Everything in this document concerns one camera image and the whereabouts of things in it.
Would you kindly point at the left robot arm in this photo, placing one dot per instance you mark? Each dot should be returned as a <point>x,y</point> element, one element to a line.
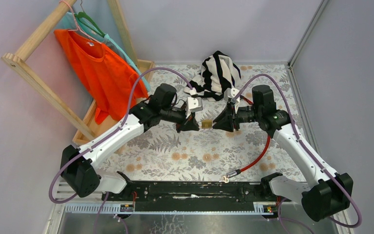
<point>80,166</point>

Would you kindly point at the black white striped cloth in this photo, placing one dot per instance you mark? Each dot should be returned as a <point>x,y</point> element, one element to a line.
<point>218,73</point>

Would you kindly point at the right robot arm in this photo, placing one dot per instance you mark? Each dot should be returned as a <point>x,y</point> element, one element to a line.
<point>325,192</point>

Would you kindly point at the green hanger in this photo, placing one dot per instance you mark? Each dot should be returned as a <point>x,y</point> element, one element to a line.
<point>86,20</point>

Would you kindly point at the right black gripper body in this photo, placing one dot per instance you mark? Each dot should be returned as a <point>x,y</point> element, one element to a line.
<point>244,114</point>

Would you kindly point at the floral tablecloth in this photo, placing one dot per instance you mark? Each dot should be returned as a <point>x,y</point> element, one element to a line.
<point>163,154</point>

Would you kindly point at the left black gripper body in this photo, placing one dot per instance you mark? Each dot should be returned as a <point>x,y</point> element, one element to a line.
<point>177,116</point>

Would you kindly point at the light blue shirt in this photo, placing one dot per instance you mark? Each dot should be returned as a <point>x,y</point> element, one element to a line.
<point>125,55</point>

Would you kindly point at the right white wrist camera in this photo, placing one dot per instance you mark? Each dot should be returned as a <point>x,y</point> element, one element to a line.
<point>232,97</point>

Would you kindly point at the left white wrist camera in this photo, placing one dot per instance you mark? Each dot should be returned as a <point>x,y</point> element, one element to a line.
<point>193,103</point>

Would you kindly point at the pink hanger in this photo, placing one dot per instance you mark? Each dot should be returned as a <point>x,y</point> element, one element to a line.
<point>77,26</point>

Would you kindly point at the brass padlock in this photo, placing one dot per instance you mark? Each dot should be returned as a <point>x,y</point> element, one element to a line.
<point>206,124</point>

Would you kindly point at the orange t-shirt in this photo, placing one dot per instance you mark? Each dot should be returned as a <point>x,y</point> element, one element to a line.
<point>115,104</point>

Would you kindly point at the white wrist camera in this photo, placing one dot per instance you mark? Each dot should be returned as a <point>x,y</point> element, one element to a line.
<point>232,97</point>
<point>193,103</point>

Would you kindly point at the wooden clothes rack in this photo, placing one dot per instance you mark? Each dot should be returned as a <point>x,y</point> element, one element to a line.
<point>87,129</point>

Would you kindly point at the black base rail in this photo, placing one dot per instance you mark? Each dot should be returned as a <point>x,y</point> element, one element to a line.
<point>197,197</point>

